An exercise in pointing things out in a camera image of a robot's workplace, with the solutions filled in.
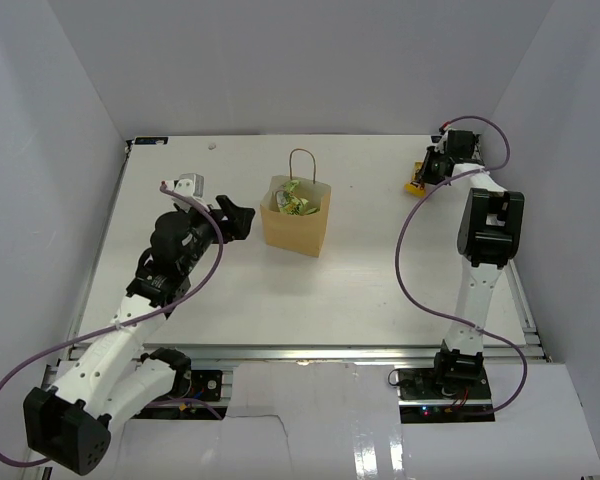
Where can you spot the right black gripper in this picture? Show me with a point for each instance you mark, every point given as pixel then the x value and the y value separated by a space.
pixel 426 174

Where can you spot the green mint sachet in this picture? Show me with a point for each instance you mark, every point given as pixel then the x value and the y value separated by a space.
pixel 289 203

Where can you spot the left blue corner label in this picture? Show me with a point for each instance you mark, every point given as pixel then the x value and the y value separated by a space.
pixel 150 140

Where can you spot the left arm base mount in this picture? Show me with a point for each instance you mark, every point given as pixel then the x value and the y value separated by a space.
pixel 197 399

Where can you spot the aluminium front rail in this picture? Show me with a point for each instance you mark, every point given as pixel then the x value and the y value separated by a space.
pixel 310 353

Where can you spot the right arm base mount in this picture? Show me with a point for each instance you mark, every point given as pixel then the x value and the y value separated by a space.
pixel 423 401

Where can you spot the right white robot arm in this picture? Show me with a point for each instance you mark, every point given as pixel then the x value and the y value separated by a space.
pixel 488 238

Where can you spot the yellow candy bar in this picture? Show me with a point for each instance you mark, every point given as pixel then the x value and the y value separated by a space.
pixel 414 186

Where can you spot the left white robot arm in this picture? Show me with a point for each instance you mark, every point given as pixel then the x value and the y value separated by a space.
pixel 72 421

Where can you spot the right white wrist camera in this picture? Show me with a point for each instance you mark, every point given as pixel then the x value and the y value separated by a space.
pixel 440 140

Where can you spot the brown paper bag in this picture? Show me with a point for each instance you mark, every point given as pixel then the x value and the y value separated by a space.
pixel 300 234

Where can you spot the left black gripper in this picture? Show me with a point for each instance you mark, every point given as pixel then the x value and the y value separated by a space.
pixel 237 225

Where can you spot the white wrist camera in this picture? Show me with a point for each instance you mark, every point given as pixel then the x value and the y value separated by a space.
pixel 190 186
pixel 440 140

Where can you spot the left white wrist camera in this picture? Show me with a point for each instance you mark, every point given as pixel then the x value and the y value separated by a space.
pixel 190 186

